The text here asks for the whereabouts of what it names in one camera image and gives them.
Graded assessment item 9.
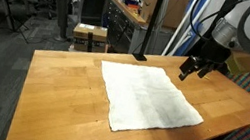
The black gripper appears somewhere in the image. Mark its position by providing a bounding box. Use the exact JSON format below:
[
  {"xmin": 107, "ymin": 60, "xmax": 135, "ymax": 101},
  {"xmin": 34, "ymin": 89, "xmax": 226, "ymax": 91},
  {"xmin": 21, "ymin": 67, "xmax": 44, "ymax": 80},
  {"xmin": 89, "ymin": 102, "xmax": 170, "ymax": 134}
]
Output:
[{"xmin": 179, "ymin": 39, "xmax": 231, "ymax": 81}]

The white cloth towel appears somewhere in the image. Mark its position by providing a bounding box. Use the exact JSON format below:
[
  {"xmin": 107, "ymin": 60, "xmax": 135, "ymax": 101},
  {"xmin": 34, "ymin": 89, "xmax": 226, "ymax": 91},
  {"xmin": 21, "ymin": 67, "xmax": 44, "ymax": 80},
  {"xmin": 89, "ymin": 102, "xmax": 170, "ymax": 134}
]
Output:
[{"xmin": 101, "ymin": 61, "xmax": 204, "ymax": 131}]

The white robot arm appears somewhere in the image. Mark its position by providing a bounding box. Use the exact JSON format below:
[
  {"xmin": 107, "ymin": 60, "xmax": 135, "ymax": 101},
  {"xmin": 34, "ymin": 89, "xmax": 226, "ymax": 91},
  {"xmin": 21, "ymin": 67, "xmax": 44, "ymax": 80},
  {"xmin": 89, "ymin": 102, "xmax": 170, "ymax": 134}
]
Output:
[{"xmin": 179, "ymin": 0, "xmax": 250, "ymax": 81}]

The black vertical pole stand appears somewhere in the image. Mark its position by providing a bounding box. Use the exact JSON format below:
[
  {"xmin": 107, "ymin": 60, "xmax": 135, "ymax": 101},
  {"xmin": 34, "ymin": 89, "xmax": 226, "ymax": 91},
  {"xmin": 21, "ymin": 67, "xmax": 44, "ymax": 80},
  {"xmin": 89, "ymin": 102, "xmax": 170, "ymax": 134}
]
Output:
[{"xmin": 133, "ymin": 0, "xmax": 163, "ymax": 61}]

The large cardboard box on counter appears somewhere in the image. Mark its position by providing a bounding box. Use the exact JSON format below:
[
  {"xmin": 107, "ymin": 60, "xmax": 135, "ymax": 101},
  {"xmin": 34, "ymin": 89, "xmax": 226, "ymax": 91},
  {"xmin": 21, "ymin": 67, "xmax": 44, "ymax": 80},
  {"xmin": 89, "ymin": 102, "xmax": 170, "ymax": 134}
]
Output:
[{"xmin": 139, "ymin": 0, "xmax": 191, "ymax": 31}]

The grey cabinet with drawers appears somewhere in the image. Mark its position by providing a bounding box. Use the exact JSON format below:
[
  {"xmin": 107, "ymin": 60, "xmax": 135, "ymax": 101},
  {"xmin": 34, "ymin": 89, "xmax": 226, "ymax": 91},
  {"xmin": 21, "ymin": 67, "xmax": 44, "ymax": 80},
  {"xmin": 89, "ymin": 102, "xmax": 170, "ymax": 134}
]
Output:
[{"xmin": 107, "ymin": 0, "xmax": 174, "ymax": 55}]

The cardboard box on floor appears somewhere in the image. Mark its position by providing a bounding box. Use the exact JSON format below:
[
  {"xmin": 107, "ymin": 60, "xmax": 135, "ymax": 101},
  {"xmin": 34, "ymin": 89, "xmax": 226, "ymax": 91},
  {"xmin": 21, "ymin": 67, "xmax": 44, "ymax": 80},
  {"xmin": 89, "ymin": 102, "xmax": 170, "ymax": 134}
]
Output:
[{"xmin": 73, "ymin": 23, "xmax": 108, "ymax": 53}]

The black monitor on floor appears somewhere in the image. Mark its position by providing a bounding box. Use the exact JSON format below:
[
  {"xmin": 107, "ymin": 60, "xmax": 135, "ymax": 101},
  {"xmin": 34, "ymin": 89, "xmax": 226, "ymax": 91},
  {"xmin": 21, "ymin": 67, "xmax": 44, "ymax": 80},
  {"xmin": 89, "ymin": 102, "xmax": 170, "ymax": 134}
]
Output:
[{"xmin": 78, "ymin": 0, "xmax": 109, "ymax": 27}]

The black tripod stand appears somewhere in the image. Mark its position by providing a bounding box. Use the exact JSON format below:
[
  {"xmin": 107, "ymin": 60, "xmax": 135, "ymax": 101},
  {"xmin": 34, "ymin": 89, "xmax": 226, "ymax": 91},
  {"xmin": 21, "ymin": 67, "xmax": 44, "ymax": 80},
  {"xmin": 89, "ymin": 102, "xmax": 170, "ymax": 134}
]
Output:
[{"xmin": 2, "ymin": 0, "xmax": 28, "ymax": 42}]

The yellow wrist camera mount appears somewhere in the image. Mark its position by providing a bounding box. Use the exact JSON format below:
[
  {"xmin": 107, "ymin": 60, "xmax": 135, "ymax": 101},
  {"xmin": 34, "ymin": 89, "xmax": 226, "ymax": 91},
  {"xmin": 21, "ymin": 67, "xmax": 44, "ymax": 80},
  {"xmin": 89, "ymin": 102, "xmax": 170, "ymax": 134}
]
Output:
[{"xmin": 226, "ymin": 52, "xmax": 250, "ymax": 75}]

